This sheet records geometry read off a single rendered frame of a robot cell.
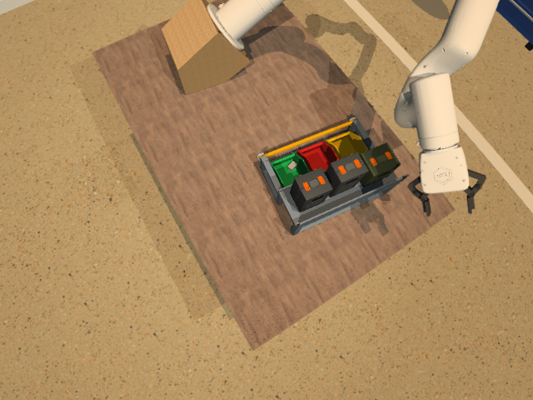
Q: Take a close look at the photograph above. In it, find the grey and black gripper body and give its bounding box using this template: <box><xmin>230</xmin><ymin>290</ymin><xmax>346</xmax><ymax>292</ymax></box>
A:
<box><xmin>419</xmin><ymin>143</ymin><xmax>469</xmax><ymax>193</ymax></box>

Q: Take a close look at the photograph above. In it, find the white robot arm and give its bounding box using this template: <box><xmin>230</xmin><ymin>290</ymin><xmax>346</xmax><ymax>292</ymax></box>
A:
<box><xmin>207</xmin><ymin>0</ymin><xmax>500</xmax><ymax>151</ymax></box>

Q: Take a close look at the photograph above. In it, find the yellow bar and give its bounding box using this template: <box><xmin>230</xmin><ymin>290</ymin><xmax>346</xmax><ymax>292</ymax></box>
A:
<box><xmin>260</xmin><ymin>120</ymin><xmax>355</xmax><ymax>160</ymax></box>

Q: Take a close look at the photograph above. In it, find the green bin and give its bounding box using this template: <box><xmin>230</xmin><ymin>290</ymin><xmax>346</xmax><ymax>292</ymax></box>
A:
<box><xmin>270</xmin><ymin>152</ymin><xmax>310</xmax><ymax>188</ymax></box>

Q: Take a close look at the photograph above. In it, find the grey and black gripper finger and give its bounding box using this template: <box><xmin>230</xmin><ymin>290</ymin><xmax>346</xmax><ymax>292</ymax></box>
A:
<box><xmin>463</xmin><ymin>169</ymin><xmax>486</xmax><ymax>214</ymax></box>
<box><xmin>407</xmin><ymin>177</ymin><xmax>431</xmax><ymax>217</ymax></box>

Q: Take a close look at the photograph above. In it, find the red open bin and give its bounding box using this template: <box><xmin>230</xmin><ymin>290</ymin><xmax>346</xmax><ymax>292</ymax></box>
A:
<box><xmin>297</xmin><ymin>141</ymin><xmax>339</xmax><ymax>171</ymax></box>

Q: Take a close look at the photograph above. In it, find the grey metal shelf rack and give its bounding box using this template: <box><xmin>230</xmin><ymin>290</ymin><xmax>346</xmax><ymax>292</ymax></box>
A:
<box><xmin>257</xmin><ymin>117</ymin><xmax>409</xmax><ymax>236</ymax></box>

